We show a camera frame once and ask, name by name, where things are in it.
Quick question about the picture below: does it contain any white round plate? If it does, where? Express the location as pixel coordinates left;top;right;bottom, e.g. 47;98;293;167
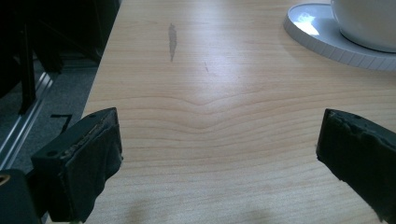
282;3;396;72

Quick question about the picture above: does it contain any black stand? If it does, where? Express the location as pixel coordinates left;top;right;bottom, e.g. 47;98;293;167
17;24;38;116

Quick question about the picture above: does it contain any aluminium rail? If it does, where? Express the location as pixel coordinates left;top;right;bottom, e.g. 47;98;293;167
0;72;54;171

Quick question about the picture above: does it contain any white cup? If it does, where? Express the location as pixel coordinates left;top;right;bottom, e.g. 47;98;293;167
330;0;396;53

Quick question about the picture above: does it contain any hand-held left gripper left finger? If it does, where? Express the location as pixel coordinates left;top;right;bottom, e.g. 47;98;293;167
31;106;124;224

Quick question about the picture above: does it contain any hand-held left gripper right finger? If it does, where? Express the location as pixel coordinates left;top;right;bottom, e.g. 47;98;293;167
316;107;396;224

